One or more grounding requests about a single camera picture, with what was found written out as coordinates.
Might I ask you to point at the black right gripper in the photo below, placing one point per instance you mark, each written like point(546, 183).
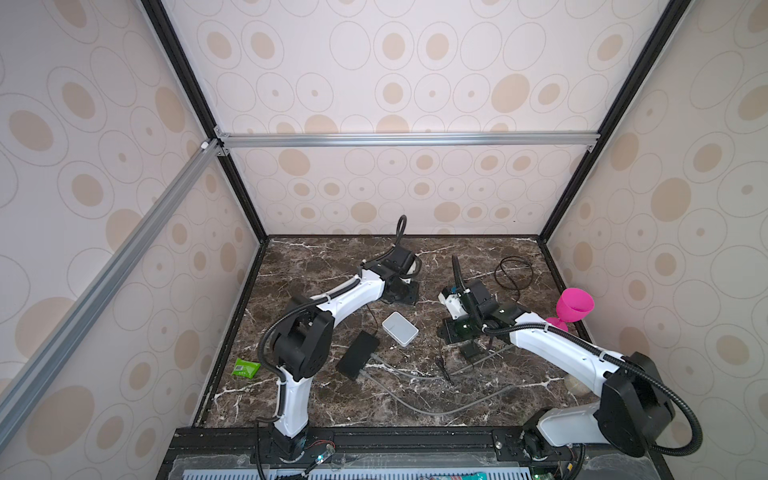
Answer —
point(451, 338)

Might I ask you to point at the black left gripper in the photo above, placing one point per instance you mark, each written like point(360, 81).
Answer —
point(412, 292)

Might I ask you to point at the black power adapter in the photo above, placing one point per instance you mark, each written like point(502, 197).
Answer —
point(470, 351)

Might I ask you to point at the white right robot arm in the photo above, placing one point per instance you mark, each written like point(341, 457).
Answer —
point(636, 412)

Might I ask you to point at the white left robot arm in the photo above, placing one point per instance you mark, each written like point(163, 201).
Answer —
point(297, 345)

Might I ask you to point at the pink plastic goblet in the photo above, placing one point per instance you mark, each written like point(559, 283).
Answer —
point(573, 305)

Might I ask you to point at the green snack packet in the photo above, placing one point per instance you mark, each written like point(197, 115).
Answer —
point(245, 369)

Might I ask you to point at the silver horizontal aluminium bar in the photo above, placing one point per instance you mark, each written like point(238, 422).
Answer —
point(428, 139)

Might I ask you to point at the silver diagonal aluminium bar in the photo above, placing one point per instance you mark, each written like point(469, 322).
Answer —
point(40, 371)

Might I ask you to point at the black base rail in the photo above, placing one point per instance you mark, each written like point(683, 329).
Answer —
point(504, 443)

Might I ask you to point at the black vertical frame post left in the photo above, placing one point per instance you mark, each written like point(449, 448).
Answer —
point(161, 24)

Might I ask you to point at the black vertical frame post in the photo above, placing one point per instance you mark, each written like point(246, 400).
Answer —
point(161, 24)
point(649, 54)

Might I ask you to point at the black vertical frame post right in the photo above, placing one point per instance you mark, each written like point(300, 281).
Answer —
point(649, 54)

